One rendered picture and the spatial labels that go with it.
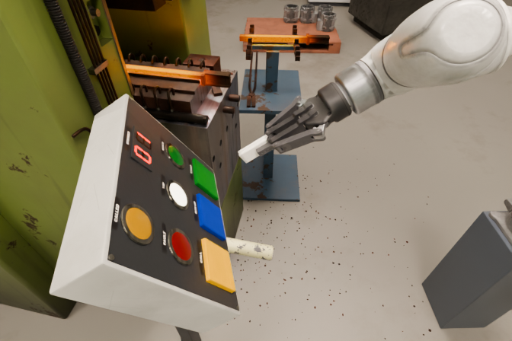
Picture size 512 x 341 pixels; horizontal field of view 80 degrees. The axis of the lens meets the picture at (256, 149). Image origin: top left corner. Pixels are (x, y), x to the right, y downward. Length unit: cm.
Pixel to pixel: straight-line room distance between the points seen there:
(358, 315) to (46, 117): 144
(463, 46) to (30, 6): 66
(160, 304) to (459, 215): 193
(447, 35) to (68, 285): 50
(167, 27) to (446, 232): 178
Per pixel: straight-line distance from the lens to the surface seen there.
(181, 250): 48
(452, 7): 44
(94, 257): 39
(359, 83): 59
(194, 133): 99
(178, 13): 125
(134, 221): 43
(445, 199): 224
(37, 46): 70
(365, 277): 174
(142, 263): 41
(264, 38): 147
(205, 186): 64
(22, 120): 81
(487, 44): 43
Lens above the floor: 150
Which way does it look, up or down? 42 degrees down
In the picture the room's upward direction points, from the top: straight up
